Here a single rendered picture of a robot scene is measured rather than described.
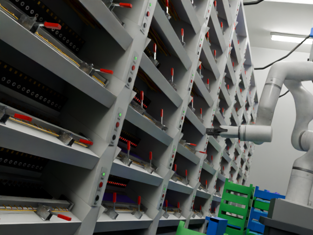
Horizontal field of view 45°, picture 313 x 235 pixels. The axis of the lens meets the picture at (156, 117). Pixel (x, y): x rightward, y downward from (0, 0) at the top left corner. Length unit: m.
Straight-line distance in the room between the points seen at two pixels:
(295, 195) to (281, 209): 0.13
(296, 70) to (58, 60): 1.48
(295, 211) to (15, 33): 1.69
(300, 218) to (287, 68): 0.78
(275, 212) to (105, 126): 1.20
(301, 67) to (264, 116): 0.32
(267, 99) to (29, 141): 1.40
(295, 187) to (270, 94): 0.53
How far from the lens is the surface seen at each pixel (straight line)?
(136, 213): 1.67
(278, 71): 2.09
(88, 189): 1.20
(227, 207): 2.92
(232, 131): 1.99
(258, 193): 3.00
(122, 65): 1.24
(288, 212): 2.14
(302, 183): 2.22
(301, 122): 2.26
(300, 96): 2.23
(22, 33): 0.83
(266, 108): 2.03
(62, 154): 1.02
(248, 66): 4.16
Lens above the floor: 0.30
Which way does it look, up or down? 10 degrees up
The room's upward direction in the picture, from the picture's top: 15 degrees clockwise
